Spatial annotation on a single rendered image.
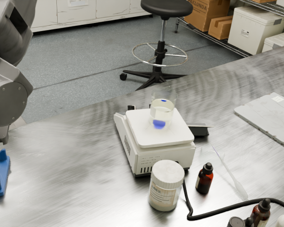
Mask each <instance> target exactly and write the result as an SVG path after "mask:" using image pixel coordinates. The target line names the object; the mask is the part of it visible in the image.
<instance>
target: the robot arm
mask: <svg viewBox="0 0 284 227"><path fill-rule="evenodd" d="M36 4H37V0H0V142H2V143H3V145H6V144H7V143H8V138H9V135H8V131H9V126H10V125H11V124H12V123H13V122H15V121H16V120H17V119H18V118H19V117H20V116H21V115H22V113H23V112H24V110H25V108H26V105H27V98H28V97H29V96H30V94H31V93H32V91H33V86H32V85H31V83H30V82H29V81H28V80H27V78H26V77H25V76H24V75H23V74H22V73H21V72H20V70H19V69H18V68H17V67H16V66H17V65H18V64H19V63H20V62H21V60H22V59H23V57H24V56H25V54H26V52H27V49H28V46H29V44H30V41H31V38H32V36H33V32H32V31H31V29H30V28H31V26H32V23H33V20H34V18H35V8H36Z"/></svg>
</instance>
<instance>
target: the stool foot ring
mask: <svg viewBox="0 0 284 227"><path fill-rule="evenodd" d="M150 44H158V42H146V43H141V44H138V45H136V46H134V47H133V49H132V54H133V56H134V57H135V58H136V59H137V60H139V61H141V62H143V63H145V64H148V65H152V66H157V67H177V66H180V65H183V64H184V63H186V62H187V60H188V55H187V53H186V52H185V51H184V50H182V49H181V48H178V47H176V46H174V45H170V44H166V43H165V45H166V46H170V47H173V48H176V49H178V50H180V51H182V52H183V53H184V54H185V55H177V54H166V52H167V49H164V52H158V51H157V49H155V48H153V47H152V46H151V45H150ZM141 45H148V46H149V47H150V48H152V49H153V50H154V51H155V55H154V57H152V58H151V59H149V60H147V61H144V60H142V59H140V58H138V57H137V56H136V55H135V54H134V50H135V48H137V47H139V46H141ZM165 56H174V57H185V58H186V59H185V61H183V62H182V63H179V64H174V65H161V64H153V63H150V61H152V60H153V59H155V58H157V59H164V58H165Z"/></svg>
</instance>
